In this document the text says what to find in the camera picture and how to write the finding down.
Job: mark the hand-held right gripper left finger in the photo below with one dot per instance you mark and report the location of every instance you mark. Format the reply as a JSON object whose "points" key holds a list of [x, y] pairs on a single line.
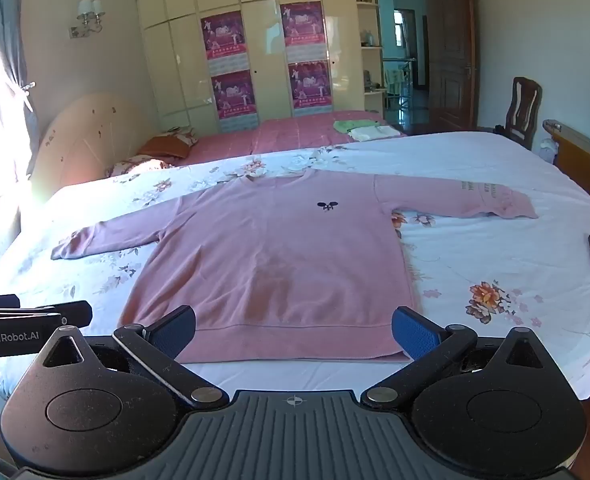
{"points": [[172, 332]]}

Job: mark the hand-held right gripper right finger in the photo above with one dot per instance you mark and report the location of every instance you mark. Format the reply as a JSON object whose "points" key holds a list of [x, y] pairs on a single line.
{"points": [[415, 332]]}

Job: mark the pink sweatshirt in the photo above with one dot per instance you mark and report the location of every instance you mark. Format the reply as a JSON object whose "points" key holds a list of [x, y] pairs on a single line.
{"points": [[275, 260]]}

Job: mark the white floral bedsheet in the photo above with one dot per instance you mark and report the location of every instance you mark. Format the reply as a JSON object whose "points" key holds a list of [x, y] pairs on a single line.
{"points": [[500, 260]]}

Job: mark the floral pillow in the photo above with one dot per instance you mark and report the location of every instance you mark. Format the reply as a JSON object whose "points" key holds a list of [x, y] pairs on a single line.
{"points": [[135, 166]]}

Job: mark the beige rounded headboard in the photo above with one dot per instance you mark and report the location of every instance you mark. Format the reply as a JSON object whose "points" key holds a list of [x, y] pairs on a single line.
{"points": [[85, 140]]}

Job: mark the orange-brown pillow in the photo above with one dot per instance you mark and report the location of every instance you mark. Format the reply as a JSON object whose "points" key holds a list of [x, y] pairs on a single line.
{"points": [[167, 145]]}

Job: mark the white folded cloth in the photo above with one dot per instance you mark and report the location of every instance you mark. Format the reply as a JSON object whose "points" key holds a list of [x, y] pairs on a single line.
{"points": [[372, 133]]}

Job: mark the pink checked bedspread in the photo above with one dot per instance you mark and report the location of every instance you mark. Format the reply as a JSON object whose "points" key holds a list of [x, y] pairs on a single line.
{"points": [[285, 135]]}

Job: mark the wooden cabinet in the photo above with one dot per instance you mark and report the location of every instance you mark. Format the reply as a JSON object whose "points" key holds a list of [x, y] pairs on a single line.
{"points": [[585, 170]]}

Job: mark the grey curtain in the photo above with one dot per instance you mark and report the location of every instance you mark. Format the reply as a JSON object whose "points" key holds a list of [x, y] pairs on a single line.
{"points": [[12, 60]]}

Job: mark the metal railing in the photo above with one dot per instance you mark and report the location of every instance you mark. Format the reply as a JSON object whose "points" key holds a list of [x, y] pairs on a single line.
{"points": [[400, 82]]}

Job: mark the dark wooden chair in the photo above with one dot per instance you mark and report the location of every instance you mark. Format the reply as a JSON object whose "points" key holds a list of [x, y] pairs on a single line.
{"points": [[522, 105]]}

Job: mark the brown wooden door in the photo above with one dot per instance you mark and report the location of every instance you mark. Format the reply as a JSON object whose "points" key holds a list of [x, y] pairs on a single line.
{"points": [[450, 60]]}

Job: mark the cream wardrobe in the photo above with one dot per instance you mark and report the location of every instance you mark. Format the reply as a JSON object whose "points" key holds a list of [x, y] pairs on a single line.
{"points": [[265, 35]]}

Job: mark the magenta wall poster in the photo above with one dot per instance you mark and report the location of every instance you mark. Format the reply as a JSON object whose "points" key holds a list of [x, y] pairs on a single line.
{"points": [[223, 35], [233, 92], [301, 25], [310, 86]]}

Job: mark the double wall lamp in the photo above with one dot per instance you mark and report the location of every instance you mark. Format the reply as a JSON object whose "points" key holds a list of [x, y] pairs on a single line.
{"points": [[91, 12]]}

